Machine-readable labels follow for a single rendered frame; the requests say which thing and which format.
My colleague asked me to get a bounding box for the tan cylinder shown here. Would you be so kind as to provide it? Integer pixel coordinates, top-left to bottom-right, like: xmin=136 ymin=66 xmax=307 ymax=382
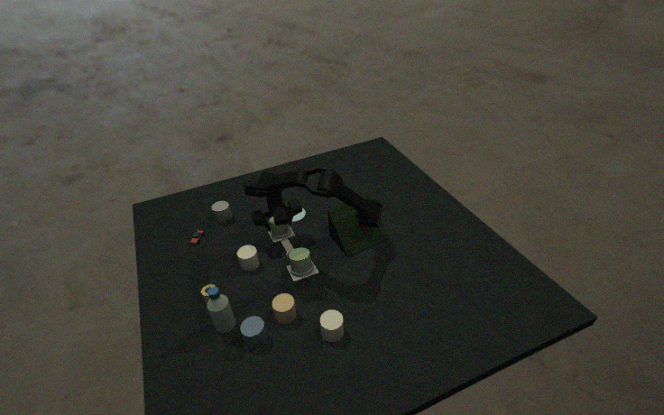
xmin=272 ymin=293 xmax=297 ymax=325

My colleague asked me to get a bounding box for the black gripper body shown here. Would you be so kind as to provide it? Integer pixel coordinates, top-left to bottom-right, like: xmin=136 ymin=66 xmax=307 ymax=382
xmin=251 ymin=197 xmax=302 ymax=226

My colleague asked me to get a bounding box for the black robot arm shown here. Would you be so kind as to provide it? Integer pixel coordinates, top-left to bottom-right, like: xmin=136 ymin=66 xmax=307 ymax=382
xmin=244 ymin=167 xmax=383 ymax=228

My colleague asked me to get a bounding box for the beige cylinder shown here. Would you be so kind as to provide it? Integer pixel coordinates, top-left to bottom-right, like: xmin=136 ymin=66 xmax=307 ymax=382
xmin=237 ymin=244 xmax=260 ymax=271

